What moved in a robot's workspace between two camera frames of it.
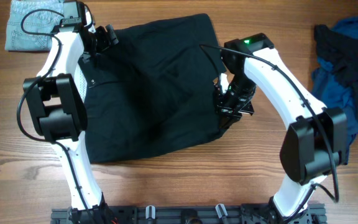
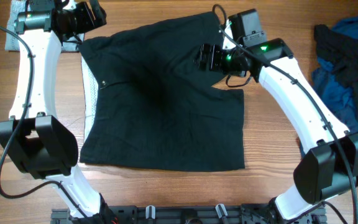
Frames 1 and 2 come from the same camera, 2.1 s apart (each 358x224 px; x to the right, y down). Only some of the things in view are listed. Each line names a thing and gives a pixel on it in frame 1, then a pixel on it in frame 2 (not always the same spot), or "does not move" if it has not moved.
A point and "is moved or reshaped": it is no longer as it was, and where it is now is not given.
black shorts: (153, 93) is moved or reshaped
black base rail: (185, 214) does not move
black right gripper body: (236, 99) to (220, 57)
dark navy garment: (356, 60) does not move
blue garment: (326, 83) does not move
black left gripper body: (99, 42) to (80, 21)
